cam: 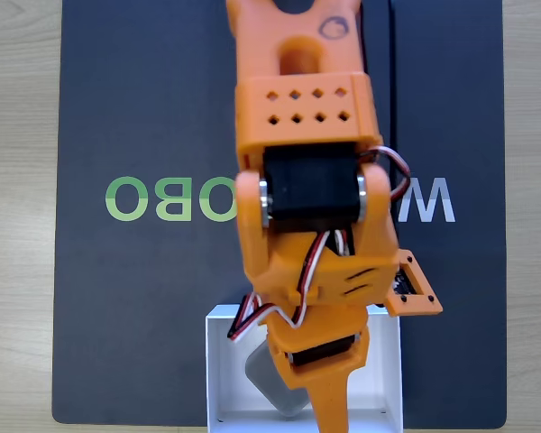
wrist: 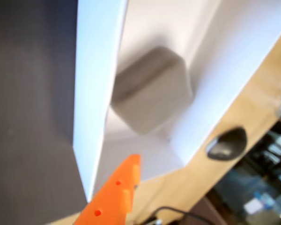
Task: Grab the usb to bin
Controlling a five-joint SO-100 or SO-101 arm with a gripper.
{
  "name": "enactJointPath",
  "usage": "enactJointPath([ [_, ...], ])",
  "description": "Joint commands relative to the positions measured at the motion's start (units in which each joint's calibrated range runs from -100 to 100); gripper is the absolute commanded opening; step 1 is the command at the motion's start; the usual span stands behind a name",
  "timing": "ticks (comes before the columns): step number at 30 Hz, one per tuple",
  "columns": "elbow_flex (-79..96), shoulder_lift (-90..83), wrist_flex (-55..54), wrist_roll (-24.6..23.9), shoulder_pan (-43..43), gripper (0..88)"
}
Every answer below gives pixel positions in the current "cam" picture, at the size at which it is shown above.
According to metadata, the grey square rounded block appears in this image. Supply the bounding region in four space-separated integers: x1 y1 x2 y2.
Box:
244 342 313 417

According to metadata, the white open cardboard box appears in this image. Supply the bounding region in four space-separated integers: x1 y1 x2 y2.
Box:
204 304 405 433

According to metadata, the dark mat with WOWROBO print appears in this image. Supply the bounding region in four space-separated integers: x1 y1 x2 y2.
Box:
51 0 509 428

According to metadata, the red white black servo cable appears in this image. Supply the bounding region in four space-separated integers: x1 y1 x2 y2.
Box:
227 228 357 344
359 146 412 203

